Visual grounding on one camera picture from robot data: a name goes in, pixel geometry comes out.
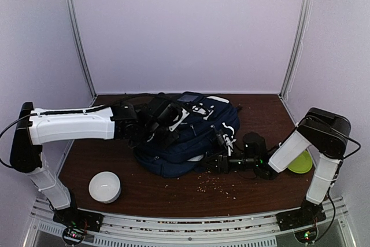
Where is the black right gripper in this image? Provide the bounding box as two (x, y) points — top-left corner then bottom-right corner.
(201, 150), (258, 174)

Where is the navy blue student backpack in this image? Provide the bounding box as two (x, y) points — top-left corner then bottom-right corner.
(133, 91), (242, 178)

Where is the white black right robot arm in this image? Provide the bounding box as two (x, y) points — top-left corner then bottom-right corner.
(202, 108), (352, 225)

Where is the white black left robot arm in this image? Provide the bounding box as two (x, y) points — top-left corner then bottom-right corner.
(7, 94), (191, 226)

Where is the green plate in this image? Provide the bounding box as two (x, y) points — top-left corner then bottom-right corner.
(287, 150), (313, 174)

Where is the white ceramic bowl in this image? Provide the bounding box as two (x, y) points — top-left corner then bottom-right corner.
(88, 171), (121, 204)

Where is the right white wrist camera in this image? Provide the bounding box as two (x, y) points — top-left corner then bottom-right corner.
(216, 129), (236, 157)

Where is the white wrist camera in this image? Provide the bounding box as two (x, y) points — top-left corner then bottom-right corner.
(168, 108), (190, 132)
(216, 129), (236, 157)

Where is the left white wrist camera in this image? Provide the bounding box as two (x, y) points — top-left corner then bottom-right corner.
(168, 108), (190, 132)

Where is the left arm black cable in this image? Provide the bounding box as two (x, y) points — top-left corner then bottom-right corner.
(0, 91), (174, 169)

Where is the white front rail frame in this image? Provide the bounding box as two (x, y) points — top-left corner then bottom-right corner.
(23, 197), (356, 247)

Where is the left aluminium frame post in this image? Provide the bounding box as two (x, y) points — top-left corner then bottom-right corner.
(66, 0), (97, 99)

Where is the aluminium frame post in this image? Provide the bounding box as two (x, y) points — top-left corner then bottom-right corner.
(66, 0), (97, 99)
(279, 0), (313, 101)

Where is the right aluminium frame post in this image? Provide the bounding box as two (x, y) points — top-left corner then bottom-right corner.
(279, 0), (313, 101)

